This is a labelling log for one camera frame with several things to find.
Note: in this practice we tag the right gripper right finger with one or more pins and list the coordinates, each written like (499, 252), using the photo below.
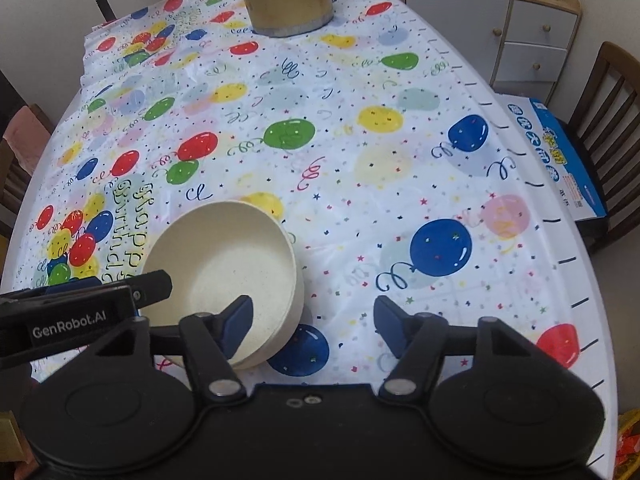
(417, 342)

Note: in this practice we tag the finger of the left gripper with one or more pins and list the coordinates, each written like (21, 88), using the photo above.
(150, 288)

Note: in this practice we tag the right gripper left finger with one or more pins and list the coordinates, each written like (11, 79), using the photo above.
(208, 343)

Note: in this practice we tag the cream speckled bowl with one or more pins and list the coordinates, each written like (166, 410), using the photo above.
(218, 252)

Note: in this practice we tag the left wooden chair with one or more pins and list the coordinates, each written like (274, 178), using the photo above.
(14, 184)

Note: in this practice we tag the wooden chair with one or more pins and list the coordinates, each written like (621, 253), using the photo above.
(14, 184)
(604, 129)

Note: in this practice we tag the balloon birthday tablecloth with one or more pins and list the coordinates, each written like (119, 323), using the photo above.
(389, 162)

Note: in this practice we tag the pink cloth on chair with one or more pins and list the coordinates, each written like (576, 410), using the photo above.
(28, 134)

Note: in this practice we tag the blue white cardboard box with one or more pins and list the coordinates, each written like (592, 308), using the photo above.
(557, 155)

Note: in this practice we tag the right wooden chair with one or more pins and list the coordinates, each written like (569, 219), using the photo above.
(604, 129)

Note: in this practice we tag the white drawer cabinet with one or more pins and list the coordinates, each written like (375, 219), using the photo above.
(517, 46)

